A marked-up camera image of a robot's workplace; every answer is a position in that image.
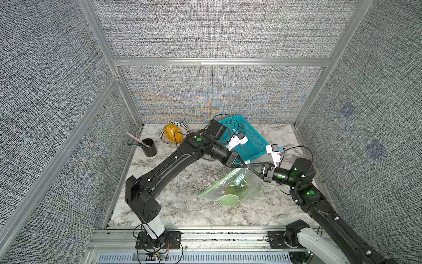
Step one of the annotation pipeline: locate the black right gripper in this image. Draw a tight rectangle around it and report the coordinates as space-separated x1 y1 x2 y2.
249 163 302 191

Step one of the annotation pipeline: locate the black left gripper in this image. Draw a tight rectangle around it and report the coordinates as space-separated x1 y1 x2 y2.
209 142 247 169

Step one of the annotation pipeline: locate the clear zip-top bag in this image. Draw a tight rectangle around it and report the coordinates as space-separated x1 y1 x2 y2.
197 168 262 207

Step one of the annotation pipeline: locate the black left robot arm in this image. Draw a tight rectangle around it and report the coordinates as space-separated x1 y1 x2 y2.
125 120 248 244

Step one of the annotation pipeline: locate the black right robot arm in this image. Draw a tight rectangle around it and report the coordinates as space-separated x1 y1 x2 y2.
247 158 396 264

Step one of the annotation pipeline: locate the teal plastic basket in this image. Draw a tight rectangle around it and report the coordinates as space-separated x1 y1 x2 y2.
219 115 269 162

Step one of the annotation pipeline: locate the white patterned bowl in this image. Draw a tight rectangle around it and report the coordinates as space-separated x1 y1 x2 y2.
159 122 190 144

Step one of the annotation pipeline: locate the orange fruit in bowl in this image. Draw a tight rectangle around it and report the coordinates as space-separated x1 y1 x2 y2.
164 123 183 144

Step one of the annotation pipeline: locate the black cup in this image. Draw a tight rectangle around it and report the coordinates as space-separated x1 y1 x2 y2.
141 138 158 157

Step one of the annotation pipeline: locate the pink stick in cup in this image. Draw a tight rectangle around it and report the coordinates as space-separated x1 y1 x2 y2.
126 132 149 148

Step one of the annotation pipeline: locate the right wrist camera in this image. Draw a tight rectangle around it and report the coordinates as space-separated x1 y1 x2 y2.
266 144 284 167

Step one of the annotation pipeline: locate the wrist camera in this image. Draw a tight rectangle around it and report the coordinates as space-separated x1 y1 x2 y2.
266 144 284 167
227 132 248 151

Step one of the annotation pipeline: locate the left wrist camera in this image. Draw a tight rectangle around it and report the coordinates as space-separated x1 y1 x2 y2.
227 132 248 151

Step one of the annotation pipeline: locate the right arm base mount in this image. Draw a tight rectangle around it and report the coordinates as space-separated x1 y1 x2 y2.
267 231 298 249

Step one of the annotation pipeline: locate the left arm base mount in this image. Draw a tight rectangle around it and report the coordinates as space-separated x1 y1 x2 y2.
135 231 182 251

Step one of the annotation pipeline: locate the white slotted cable duct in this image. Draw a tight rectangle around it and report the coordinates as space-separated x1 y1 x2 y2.
96 251 292 264

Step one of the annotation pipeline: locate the aluminium front rail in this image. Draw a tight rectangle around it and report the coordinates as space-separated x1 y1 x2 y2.
87 225 285 253

